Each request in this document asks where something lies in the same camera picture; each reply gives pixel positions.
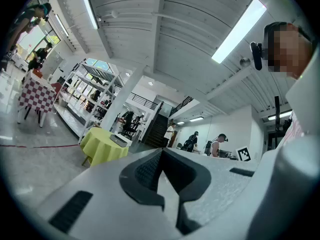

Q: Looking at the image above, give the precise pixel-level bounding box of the black head camera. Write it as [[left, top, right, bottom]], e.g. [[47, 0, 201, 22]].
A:
[[249, 41, 267, 71]]

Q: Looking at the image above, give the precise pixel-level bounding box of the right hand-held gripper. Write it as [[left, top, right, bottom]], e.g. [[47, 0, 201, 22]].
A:
[[235, 146, 252, 162]]

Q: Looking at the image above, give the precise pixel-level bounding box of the black balcony railing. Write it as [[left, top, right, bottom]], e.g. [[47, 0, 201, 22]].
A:
[[129, 92, 161, 110]]

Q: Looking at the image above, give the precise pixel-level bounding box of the person's head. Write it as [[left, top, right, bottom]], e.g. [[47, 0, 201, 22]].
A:
[[262, 21, 315, 81]]

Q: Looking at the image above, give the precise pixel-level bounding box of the red floor tape line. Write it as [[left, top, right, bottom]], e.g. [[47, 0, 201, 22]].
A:
[[0, 143, 80, 150]]

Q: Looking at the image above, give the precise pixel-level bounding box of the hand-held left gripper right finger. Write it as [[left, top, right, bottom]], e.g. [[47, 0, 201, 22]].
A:
[[162, 148, 212, 236]]

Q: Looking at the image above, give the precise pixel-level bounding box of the orange chair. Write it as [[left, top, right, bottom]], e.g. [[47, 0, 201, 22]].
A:
[[50, 82, 63, 96]]

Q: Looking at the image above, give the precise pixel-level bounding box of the white pink print t-shirt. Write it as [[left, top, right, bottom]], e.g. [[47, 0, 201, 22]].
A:
[[284, 46, 320, 145]]

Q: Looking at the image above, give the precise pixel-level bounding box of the green cloth round table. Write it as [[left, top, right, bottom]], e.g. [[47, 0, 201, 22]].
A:
[[79, 126, 130, 167]]

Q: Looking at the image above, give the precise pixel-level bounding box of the red white checkered table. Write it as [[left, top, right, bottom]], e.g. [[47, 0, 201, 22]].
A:
[[17, 70, 57, 128]]

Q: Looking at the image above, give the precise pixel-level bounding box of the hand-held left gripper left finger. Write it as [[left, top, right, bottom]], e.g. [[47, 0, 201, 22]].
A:
[[118, 148, 165, 211]]

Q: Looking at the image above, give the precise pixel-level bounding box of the white pillar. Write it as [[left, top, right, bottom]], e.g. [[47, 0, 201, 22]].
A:
[[99, 65, 148, 135]]

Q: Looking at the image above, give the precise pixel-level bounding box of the long ceiling light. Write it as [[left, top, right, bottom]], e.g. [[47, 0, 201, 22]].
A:
[[211, 0, 268, 64], [81, 0, 100, 30], [54, 14, 70, 37]]

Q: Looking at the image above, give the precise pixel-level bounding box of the dark staircase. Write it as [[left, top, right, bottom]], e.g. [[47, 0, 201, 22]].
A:
[[144, 113, 169, 149]]

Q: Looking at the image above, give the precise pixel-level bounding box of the white metal shelf rack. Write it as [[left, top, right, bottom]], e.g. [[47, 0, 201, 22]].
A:
[[53, 57, 121, 144]]

